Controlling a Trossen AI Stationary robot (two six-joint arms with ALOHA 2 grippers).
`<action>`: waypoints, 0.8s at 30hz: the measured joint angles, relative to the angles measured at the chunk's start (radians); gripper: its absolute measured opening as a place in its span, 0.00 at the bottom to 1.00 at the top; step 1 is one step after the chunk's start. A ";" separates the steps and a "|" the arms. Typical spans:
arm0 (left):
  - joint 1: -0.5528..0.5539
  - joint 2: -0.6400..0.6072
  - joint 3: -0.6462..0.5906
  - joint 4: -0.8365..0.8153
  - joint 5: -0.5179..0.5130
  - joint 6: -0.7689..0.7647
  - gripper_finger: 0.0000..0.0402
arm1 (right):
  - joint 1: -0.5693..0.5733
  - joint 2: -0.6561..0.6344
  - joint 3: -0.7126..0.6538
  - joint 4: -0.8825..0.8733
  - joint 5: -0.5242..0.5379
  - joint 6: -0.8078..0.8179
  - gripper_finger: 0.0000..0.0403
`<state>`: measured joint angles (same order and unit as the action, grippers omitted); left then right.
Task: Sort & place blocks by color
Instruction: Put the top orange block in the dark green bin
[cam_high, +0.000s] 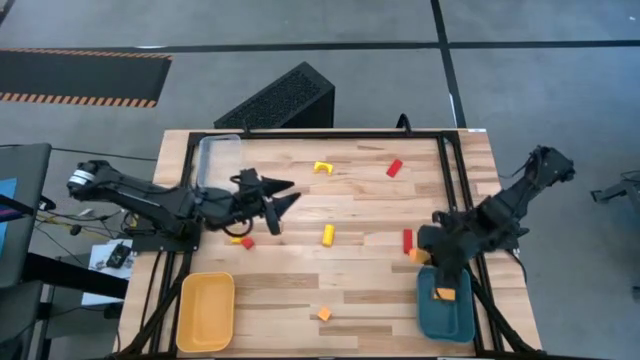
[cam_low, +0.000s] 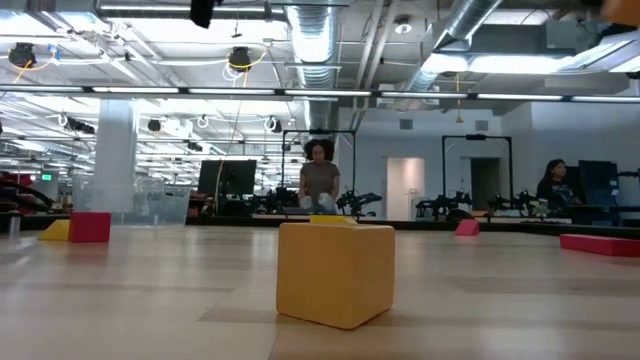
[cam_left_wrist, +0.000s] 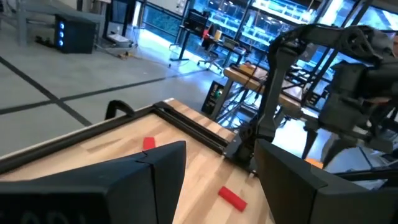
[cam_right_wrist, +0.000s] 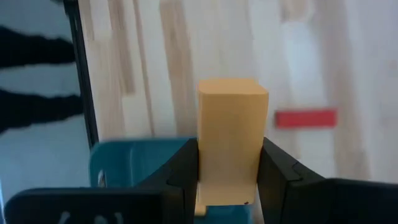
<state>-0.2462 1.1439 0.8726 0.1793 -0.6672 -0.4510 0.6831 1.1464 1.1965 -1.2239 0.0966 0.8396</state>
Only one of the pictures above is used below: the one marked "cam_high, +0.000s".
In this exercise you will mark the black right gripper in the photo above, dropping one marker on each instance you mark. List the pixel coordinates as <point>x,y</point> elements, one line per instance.
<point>455,240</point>

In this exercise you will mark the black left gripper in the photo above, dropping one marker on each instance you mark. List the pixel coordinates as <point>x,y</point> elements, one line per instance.
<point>247,200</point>

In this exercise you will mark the orange rectangular block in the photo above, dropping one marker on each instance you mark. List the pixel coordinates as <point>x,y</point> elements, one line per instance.
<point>446,294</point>
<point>419,256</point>

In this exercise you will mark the long red block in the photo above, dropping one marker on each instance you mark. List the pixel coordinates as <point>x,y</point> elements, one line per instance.
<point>408,241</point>

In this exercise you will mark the yellow arch block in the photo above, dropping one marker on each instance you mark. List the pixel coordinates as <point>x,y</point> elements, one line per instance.
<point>323,169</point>

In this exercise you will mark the small red cube block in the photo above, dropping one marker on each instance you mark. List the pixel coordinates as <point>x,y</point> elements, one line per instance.
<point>247,243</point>

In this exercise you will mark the small yellow wedge block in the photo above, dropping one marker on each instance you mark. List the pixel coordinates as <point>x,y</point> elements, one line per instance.
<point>236,240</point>

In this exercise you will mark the yellow cylinder block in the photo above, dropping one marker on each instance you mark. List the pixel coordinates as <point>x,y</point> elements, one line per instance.
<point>328,235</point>

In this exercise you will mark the red wedge block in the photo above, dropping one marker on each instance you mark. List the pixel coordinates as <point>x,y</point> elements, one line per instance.
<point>394,168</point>

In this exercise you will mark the small orange cube block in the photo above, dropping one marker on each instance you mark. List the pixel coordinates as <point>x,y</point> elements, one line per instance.
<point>324,314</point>

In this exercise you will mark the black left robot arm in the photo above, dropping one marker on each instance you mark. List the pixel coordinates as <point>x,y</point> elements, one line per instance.
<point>145,197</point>

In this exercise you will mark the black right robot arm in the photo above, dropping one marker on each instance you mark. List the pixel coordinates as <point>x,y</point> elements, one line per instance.
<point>525,185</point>

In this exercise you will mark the clear plastic bin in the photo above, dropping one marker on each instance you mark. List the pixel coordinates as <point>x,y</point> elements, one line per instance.
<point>220,160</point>

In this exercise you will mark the teal plastic bin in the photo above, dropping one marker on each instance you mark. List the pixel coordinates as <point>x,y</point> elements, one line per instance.
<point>450,325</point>

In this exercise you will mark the black perforated box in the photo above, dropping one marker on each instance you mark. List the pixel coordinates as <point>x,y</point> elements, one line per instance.
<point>280,100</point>

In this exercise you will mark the yellow plastic bin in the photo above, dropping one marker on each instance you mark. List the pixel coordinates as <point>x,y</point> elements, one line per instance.
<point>205,312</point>

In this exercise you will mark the black remote control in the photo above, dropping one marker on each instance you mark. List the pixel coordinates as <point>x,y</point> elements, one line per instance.
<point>118,256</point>

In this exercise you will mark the black tripod stand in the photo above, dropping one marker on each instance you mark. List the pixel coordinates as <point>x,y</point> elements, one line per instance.
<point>612,191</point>

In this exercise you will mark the white paper sheet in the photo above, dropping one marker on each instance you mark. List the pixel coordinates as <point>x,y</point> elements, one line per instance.
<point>95,299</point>

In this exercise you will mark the black beam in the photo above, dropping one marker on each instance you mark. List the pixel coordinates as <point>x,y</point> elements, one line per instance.
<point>75,277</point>

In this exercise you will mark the black hazard-striped floor mat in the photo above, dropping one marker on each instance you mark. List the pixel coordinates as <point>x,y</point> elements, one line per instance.
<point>80,75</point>

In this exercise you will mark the grey side table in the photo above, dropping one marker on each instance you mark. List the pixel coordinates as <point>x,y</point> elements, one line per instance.
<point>30,170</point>

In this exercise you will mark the blue screen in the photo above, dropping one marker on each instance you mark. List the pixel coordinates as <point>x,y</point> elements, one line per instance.
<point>6,192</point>

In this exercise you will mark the black aluminium table frame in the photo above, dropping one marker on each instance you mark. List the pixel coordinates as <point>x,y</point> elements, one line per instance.
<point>325,135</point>

